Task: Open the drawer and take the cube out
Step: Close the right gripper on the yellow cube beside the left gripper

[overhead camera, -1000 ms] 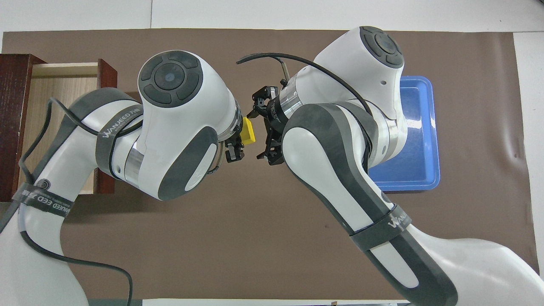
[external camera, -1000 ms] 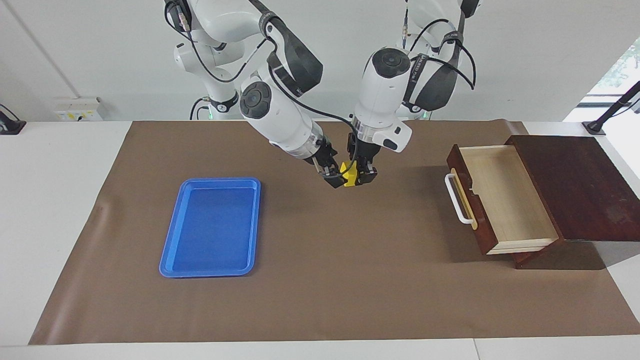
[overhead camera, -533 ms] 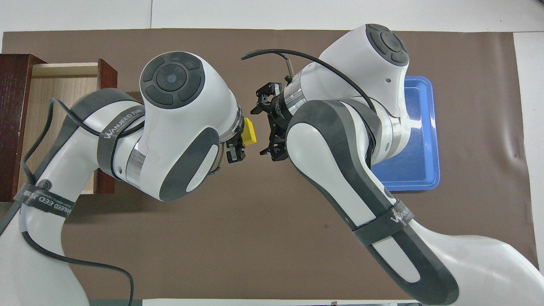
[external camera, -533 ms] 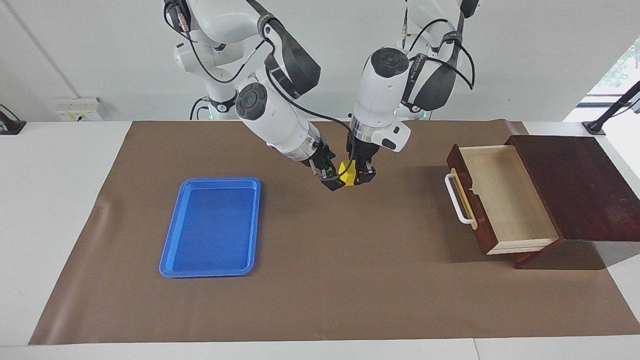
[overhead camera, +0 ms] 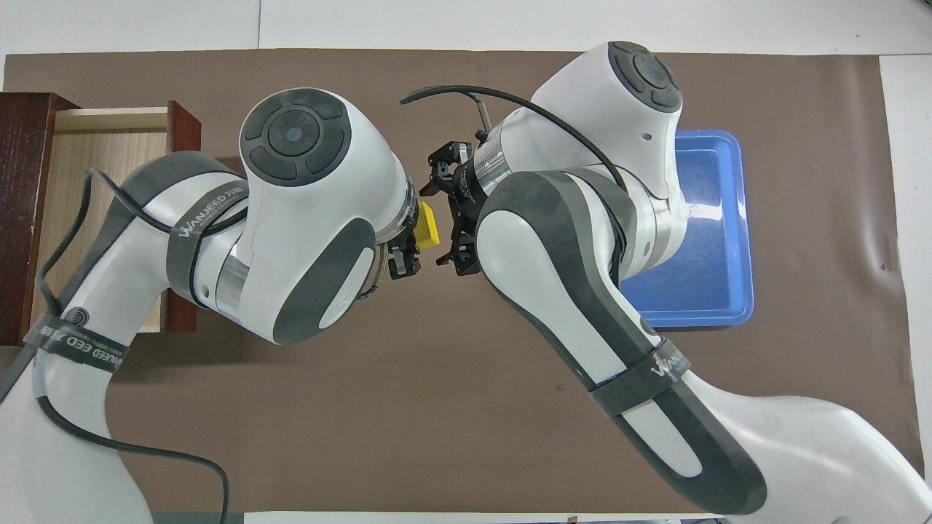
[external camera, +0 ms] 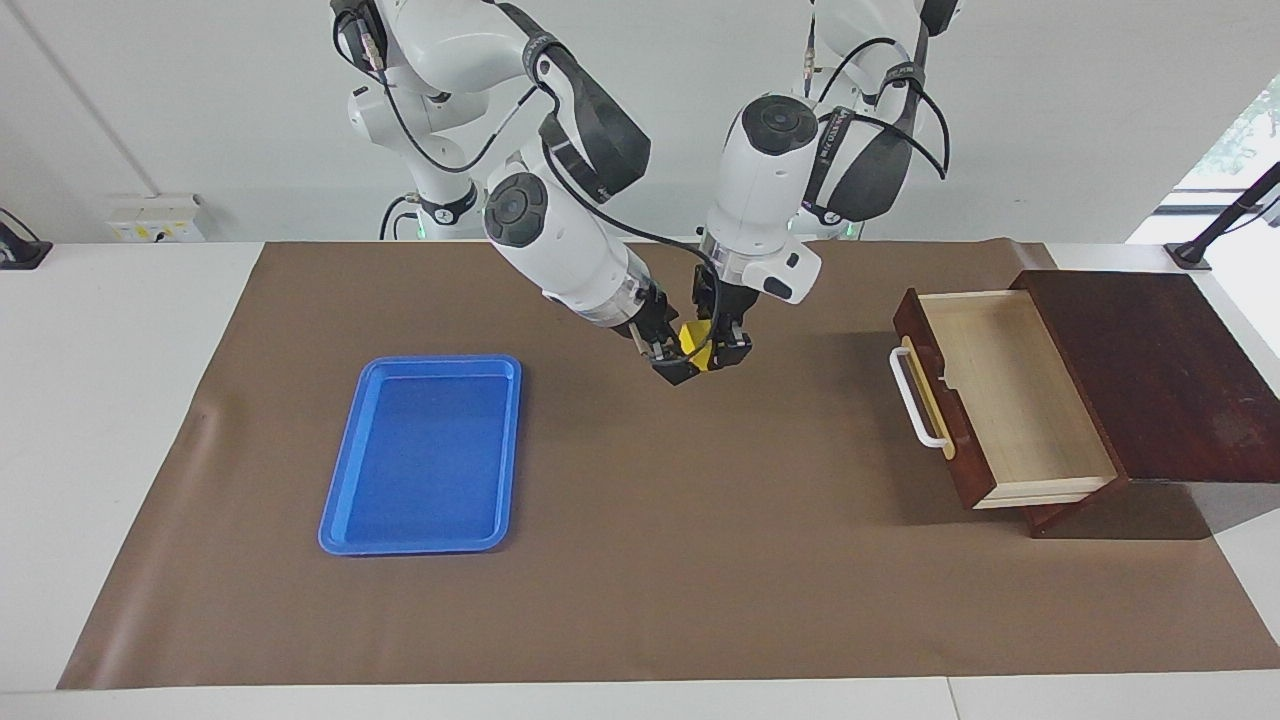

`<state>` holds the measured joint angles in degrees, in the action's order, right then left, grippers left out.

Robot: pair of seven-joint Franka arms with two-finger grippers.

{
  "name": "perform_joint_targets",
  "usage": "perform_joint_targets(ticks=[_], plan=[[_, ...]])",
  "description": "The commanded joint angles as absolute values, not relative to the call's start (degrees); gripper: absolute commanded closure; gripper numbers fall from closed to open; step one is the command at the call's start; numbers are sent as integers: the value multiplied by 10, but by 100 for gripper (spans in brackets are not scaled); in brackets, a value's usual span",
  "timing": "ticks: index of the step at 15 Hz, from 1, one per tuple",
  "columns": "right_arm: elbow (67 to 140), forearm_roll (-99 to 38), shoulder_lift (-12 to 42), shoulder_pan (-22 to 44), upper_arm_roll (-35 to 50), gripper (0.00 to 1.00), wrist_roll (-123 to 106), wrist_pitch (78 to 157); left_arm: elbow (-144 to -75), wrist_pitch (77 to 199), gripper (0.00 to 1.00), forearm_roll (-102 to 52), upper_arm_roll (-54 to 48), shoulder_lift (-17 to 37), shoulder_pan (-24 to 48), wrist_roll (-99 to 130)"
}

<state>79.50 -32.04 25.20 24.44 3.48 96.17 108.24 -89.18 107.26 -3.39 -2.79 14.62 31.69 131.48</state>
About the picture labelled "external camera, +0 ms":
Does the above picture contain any wooden drawer with white handle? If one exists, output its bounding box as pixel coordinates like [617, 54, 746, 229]
[888, 288, 1123, 511]

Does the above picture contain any yellow cube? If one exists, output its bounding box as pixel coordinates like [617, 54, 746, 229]
[678, 320, 716, 369]

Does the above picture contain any dark wooden drawer cabinet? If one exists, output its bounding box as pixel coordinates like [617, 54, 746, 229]
[1008, 270, 1280, 541]

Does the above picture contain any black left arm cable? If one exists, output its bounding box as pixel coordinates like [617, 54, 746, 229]
[800, 10, 949, 183]

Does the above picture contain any blue plastic tray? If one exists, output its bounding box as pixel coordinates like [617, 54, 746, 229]
[318, 354, 523, 557]

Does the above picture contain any black right base cable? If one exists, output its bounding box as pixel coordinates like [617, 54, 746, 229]
[378, 193, 421, 241]

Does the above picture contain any brown table mat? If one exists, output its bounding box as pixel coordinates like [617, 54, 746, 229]
[57, 238, 1280, 691]

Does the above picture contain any black camera stand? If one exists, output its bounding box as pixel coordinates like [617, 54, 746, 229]
[1165, 160, 1280, 272]

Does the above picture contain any black clamp mount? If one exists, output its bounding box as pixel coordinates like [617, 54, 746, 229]
[0, 208, 53, 271]

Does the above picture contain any white wall power outlet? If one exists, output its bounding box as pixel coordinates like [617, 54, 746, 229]
[108, 195, 206, 243]

